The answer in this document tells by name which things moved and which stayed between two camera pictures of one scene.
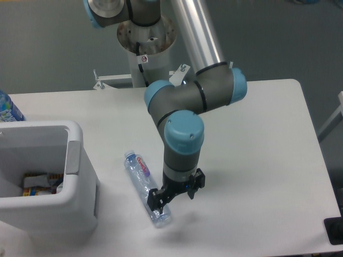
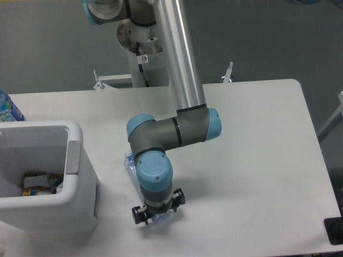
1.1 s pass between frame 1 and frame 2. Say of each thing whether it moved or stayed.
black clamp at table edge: stayed
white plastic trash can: stayed
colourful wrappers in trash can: stayed
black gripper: moved
